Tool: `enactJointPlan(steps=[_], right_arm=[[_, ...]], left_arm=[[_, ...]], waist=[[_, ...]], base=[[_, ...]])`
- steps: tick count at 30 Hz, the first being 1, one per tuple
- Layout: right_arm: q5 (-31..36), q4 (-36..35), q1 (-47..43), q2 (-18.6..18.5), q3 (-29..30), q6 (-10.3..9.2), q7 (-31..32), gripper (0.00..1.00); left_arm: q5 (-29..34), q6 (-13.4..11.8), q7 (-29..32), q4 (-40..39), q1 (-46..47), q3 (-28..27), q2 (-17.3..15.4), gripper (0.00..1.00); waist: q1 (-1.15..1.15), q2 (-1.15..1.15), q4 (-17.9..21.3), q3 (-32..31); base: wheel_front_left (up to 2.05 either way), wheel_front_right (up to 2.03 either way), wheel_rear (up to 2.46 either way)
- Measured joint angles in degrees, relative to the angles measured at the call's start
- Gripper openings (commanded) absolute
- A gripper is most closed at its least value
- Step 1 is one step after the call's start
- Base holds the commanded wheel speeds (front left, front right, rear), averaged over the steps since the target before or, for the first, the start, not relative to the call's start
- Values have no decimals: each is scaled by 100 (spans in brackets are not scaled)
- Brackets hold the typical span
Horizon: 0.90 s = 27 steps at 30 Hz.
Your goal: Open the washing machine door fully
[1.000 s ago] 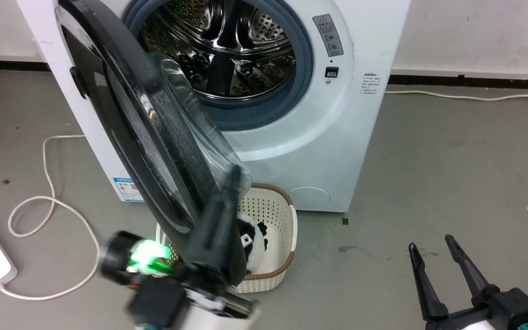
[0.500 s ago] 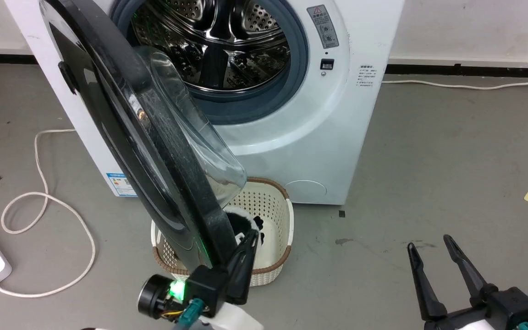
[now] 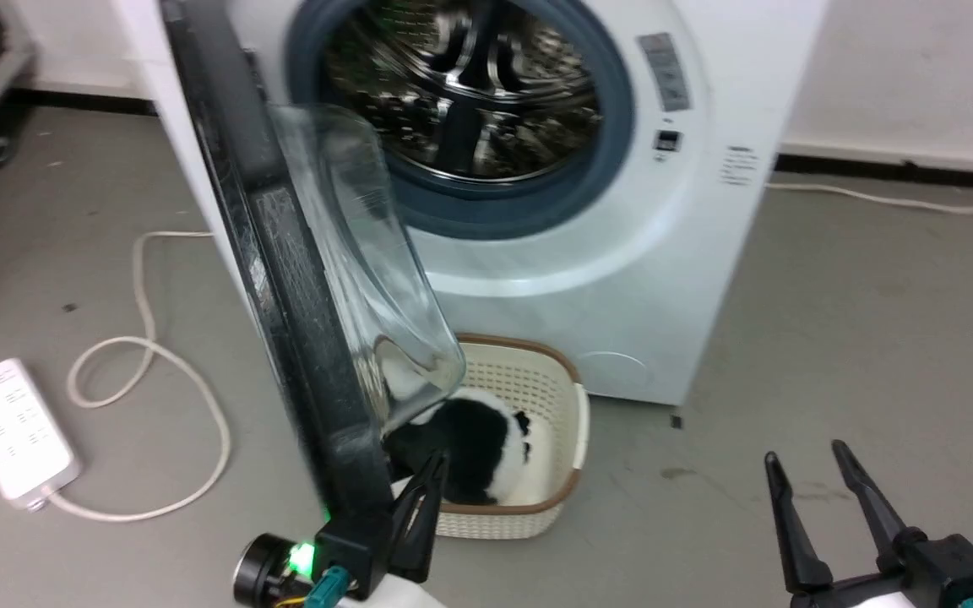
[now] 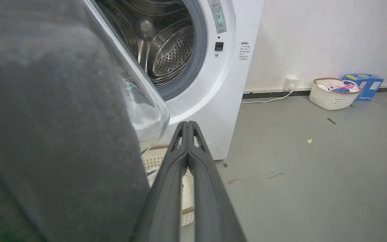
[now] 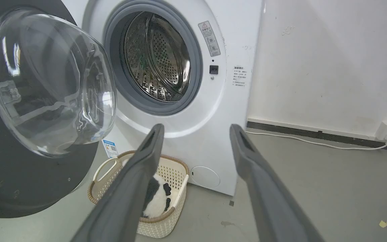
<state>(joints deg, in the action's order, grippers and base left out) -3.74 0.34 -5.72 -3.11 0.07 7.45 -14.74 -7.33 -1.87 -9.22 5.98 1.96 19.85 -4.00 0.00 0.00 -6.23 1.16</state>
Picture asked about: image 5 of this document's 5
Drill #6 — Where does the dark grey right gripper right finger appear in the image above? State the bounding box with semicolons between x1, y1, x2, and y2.
229;124;325;242

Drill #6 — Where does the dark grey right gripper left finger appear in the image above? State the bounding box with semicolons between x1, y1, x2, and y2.
70;123;165;242

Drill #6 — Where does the washing machine door glass bowl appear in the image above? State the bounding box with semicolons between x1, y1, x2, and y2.
0;0;117;218

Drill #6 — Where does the white front-load washing machine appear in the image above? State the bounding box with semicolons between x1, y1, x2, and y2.
61;0;264;196

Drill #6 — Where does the black and white plush toy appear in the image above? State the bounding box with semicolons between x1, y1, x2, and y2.
141;173;172;219

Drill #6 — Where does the cream plastic laundry basket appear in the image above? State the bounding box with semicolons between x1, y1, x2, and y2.
87;150;190;239

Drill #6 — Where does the blue energy label sticker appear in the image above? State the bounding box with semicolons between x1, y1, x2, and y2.
102;139;119;159

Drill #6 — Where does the grey warning sticker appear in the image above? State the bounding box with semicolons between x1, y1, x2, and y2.
198;21;221;57

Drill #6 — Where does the white power cable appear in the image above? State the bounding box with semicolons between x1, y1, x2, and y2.
246;131;387;150

